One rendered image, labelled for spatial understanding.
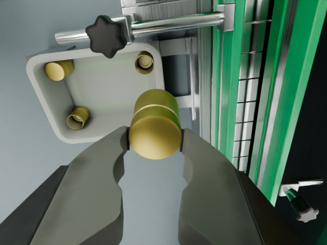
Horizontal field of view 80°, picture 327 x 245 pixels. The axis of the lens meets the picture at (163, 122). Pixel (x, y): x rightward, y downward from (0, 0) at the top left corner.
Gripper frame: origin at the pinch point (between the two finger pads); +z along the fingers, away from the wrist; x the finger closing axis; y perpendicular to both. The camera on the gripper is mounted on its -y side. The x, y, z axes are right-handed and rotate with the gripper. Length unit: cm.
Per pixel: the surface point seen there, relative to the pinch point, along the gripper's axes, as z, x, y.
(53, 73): 24.0, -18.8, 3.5
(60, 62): 24.9, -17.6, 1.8
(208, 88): 17.8, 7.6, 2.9
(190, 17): 9.5, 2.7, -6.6
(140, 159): 31.1, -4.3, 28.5
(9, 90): 30.3, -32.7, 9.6
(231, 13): 8.7, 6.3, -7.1
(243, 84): 17.8, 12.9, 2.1
